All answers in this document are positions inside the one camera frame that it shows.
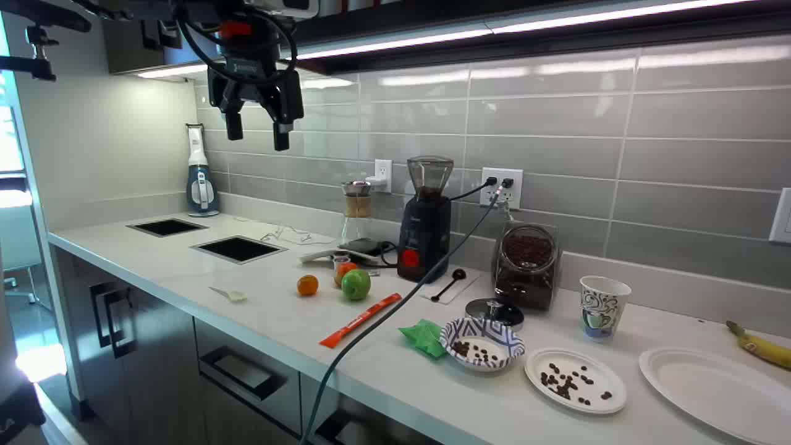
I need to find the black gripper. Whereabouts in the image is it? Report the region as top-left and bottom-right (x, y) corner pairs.
(206, 58), (306, 153)

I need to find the black coffee grinder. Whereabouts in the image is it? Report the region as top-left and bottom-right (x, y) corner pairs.
(396, 155), (458, 284)

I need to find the glass jar of coffee beans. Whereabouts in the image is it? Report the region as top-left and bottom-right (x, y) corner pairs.
(489, 220), (563, 314)

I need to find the small white plate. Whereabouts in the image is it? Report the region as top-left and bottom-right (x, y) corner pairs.
(521, 343), (631, 418)

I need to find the large white plate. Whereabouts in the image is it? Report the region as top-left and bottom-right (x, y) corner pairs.
(638, 343), (791, 445)

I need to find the blue and white hand blender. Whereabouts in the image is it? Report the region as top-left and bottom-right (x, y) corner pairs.
(182, 122), (223, 220)

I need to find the white outlet with charger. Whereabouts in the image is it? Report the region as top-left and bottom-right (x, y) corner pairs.
(369, 155), (396, 196)

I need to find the black kitchen scale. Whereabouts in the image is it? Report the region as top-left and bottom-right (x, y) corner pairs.
(337, 236), (400, 267)

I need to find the red-orange peach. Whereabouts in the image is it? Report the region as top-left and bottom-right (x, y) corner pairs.
(332, 259), (361, 291)

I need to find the small orange mandarin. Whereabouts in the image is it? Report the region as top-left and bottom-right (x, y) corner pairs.
(294, 272), (322, 300)

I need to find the white plastic spoon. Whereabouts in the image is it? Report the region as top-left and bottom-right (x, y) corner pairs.
(207, 284), (249, 304)

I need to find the under-cabinet light strip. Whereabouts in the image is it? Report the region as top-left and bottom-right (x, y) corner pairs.
(134, 0), (748, 83)

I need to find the green apple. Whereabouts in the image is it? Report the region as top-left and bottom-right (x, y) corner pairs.
(338, 267), (374, 304)

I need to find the orange flat strip packet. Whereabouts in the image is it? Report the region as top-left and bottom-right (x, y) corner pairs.
(318, 291), (406, 352)

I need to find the black measuring spoon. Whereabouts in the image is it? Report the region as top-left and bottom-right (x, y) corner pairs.
(428, 267), (470, 304)

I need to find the green crumpled packet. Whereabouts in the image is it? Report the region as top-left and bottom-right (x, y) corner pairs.
(397, 320), (452, 361)

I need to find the silver jar lid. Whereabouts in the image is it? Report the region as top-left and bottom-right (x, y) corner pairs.
(462, 298), (526, 331)

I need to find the blue patterned bowl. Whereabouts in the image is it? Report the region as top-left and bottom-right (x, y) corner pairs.
(441, 316), (526, 375)

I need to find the patterned paper cup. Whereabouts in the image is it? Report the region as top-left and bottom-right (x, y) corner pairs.
(577, 272), (635, 341)

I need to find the yellow banana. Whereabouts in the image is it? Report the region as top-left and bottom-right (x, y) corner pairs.
(725, 320), (791, 374)

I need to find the white charger cable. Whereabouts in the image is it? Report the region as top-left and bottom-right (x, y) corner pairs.
(256, 222), (332, 249)

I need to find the black power cable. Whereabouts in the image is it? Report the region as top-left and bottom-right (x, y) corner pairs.
(300, 176), (501, 445)

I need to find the black camera tripod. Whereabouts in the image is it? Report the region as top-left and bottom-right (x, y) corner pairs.
(0, 0), (93, 84)

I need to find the black cabinet door handle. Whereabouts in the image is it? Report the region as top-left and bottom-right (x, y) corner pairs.
(86, 283), (118, 352)
(103, 288), (138, 361)

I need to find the black drawer handle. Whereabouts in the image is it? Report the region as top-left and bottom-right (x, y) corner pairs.
(311, 409), (391, 445)
(198, 343), (289, 404)

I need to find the white wall outlet with plugs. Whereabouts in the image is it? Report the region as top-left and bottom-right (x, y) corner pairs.
(478, 165), (526, 210)

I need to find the plain white wall outlet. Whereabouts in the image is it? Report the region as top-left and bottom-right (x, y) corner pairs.
(766, 186), (791, 247)

